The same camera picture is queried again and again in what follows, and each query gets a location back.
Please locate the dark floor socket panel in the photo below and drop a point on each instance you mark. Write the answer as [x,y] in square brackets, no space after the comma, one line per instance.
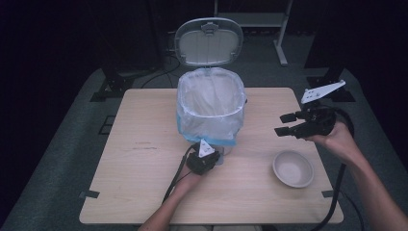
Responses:
[106,125]

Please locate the grey metal stand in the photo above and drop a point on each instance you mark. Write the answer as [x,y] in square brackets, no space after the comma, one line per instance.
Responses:
[263,19]

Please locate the black stand base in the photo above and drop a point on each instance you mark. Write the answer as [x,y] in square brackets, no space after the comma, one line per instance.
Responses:
[333,94]
[110,88]

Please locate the person's left hand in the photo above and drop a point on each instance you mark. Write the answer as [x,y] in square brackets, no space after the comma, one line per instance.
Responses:
[187,179]

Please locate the white grey pedal bin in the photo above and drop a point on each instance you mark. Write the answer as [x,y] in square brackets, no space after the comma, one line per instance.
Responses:
[208,43]

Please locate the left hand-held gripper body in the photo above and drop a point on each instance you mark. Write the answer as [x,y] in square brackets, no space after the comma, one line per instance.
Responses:
[202,162]

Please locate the beige bowl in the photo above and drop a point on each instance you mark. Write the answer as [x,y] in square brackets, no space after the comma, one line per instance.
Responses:
[293,170]

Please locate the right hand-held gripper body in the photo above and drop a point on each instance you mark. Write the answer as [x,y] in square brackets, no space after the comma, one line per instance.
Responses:
[317,123]

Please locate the clear blue bin bag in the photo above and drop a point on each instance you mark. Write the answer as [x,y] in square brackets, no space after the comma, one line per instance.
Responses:
[208,118]

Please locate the person's right hand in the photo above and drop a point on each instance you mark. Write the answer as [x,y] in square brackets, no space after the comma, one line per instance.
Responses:
[341,141]

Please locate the grey tape piece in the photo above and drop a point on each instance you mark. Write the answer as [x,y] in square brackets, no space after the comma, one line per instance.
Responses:
[327,193]
[89,194]

